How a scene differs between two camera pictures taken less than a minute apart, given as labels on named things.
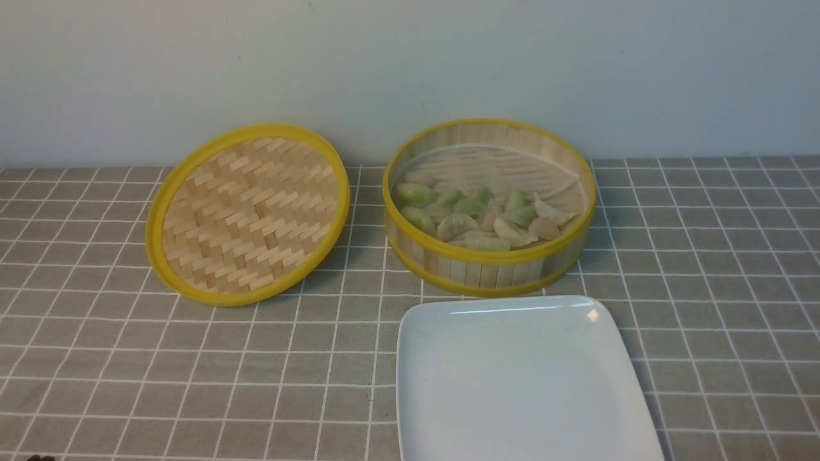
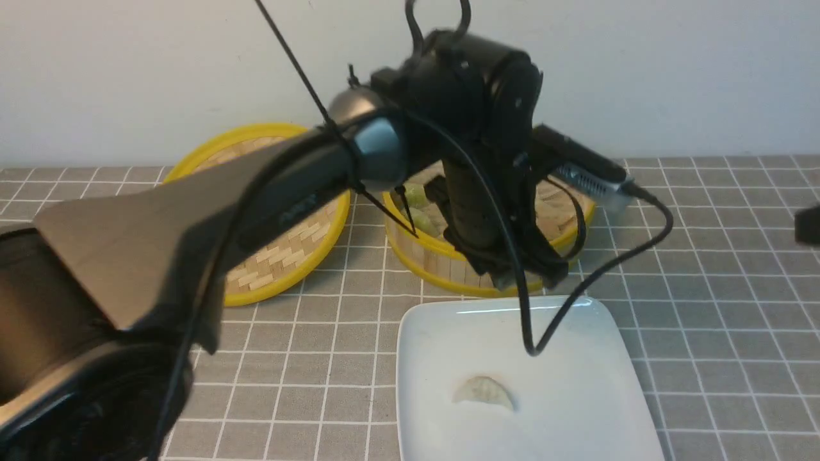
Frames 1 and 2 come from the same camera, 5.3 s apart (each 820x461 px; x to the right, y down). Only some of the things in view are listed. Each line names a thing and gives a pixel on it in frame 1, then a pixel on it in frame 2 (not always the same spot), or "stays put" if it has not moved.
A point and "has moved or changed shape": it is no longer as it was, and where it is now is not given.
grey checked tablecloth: (707, 272) stays put
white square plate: (541, 378) stays put
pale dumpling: (452, 226) has moved or changed shape
